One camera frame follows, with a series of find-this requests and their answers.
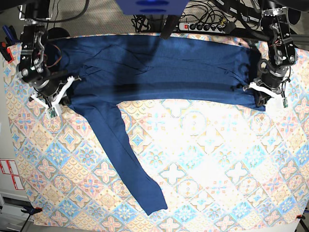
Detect black clamp bottom right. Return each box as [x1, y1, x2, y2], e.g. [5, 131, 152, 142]
[296, 215, 306, 219]

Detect white power strip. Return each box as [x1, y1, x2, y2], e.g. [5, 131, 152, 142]
[178, 22, 225, 34]

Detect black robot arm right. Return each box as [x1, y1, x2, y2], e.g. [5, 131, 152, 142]
[17, 0, 80, 110]

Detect patterned tile tablecloth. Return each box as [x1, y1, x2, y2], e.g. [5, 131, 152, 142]
[2, 34, 309, 232]

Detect blue clamp top left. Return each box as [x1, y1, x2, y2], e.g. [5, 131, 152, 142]
[2, 25, 20, 45]

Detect black round stool base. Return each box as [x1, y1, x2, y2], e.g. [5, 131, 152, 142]
[48, 27, 70, 40]

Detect red black clamp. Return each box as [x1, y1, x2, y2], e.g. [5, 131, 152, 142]
[0, 42, 14, 63]

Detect green wrist camera board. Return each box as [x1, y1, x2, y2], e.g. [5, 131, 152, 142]
[45, 104, 62, 119]
[283, 98, 288, 108]

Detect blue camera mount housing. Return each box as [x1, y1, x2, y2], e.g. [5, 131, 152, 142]
[116, 0, 189, 15]

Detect blue long-sleeve T-shirt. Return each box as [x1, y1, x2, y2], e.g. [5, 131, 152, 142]
[46, 35, 265, 214]

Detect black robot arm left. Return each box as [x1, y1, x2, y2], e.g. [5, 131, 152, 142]
[243, 0, 297, 108]

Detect black clamp bottom left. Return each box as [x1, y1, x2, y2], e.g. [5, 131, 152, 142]
[21, 206, 42, 216]

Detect black power adapter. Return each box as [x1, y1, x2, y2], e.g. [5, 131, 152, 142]
[223, 22, 236, 34]

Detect green wrist camera board left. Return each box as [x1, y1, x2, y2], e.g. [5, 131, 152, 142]
[283, 98, 288, 108]

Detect white red labels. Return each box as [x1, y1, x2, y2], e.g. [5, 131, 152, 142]
[0, 159, 24, 190]

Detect green wrist camera board right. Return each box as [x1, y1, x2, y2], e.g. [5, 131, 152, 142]
[45, 104, 62, 119]

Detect black red strap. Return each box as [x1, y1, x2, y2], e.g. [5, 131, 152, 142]
[160, 14, 179, 40]

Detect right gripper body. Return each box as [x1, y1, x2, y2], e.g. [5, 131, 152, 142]
[29, 70, 69, 105]

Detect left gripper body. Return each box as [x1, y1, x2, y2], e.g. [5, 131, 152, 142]
[253, 60, 290, 97]

